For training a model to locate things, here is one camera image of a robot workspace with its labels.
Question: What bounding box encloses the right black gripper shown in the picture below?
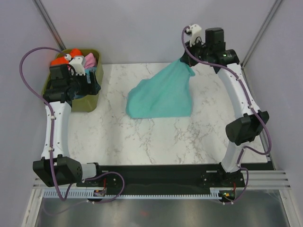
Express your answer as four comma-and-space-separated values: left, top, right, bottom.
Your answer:
180, 38, 211, 68

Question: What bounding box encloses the teal t shirt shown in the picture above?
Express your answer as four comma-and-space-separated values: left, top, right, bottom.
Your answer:
125, 60, 195, 119

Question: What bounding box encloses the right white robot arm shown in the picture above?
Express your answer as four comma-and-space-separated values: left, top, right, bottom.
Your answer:
180, 24, 269, 186

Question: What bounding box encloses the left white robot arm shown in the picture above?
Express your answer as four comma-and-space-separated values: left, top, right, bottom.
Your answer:
33, 64, 104, 187

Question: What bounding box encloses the olive green plastic bin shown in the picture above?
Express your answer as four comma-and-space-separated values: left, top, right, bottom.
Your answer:
42, 49, 104, 112

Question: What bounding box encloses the light blue t shirt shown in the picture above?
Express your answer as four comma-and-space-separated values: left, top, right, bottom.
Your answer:
85, 67, 97, 77

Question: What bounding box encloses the grey blue t shirt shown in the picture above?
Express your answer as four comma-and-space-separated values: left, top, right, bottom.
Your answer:
73, 95, 91, 100

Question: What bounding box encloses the pink t shirt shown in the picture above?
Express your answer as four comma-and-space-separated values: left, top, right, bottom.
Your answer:
84, 52, 97, 69

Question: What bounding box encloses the orange t shirt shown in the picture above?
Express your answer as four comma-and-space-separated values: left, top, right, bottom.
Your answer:
50, 48, 83, 66

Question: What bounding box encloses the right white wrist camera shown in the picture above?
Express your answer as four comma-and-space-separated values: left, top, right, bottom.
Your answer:
186, 24, 202, 47

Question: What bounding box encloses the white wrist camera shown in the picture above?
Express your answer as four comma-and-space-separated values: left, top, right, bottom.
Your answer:
186, 24, 202, 47
69, 55, 86, 75

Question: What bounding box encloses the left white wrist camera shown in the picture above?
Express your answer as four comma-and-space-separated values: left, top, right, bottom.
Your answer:
69, 55, 86, 75

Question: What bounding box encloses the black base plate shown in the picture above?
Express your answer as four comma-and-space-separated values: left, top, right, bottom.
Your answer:
78, 162, 245, 196

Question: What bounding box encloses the white slotted cable duct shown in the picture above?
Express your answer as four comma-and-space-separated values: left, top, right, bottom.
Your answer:
42, 187, 224, 200

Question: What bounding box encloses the aluminium extrusion rail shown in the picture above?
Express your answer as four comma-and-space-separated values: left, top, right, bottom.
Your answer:
247, 170, 291, 190

